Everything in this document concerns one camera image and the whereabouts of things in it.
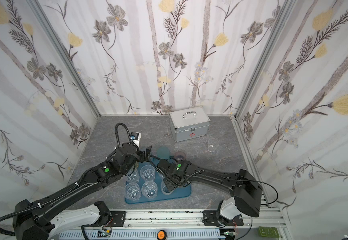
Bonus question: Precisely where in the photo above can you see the teal plastic cup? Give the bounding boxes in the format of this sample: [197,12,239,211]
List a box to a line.
[156,147,170,160]

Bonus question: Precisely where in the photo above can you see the frosted dotted clear cup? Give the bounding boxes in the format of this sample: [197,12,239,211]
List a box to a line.
[160,181,174,195]

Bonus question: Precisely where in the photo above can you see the clear faceted glass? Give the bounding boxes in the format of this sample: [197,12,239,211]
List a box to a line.
[141,181,158,199]
[140,165,155,182]
[124,183,141,201]
[208,138,220,153]

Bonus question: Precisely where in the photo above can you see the teal plastic tray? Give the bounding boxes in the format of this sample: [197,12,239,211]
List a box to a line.
[124,162,192,204]

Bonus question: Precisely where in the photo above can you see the clear faceted glass back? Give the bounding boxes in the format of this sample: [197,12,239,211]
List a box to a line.
[208,138,220,153]

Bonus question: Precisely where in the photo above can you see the pink plastic cup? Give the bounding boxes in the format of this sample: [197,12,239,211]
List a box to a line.
[174,151,187,161]

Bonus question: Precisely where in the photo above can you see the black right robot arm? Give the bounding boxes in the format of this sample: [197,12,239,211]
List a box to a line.
[153,160,263,218]

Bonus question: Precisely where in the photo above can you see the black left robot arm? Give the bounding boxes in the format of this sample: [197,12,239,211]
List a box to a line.
[13,144,151,240]

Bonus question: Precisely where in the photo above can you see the silver surgical forceps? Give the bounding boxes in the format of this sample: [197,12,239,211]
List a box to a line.
[163,126,172,139]

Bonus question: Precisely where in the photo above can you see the clear glass front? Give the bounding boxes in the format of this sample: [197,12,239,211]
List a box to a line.
[126,169,140,183]

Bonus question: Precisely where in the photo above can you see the silver aluminium first aid case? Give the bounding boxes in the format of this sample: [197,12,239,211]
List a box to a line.
[169,107,211,142]

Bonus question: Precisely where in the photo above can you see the orange black knob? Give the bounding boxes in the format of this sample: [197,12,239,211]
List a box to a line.
[157,230,167,240]

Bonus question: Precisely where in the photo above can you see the green circuit board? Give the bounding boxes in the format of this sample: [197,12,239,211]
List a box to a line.
[258,227,281,239]

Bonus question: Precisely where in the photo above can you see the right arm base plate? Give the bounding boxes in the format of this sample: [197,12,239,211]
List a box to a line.
[202,210,244,228]

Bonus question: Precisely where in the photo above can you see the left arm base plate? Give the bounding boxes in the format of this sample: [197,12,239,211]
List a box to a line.
[103,211,126,228]

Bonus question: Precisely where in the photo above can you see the black corrugated cable conduit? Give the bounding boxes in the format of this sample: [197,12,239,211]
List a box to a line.
[0,179,81,237]

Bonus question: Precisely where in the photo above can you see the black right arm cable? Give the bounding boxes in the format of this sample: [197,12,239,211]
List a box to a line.
[236,176,279,240]

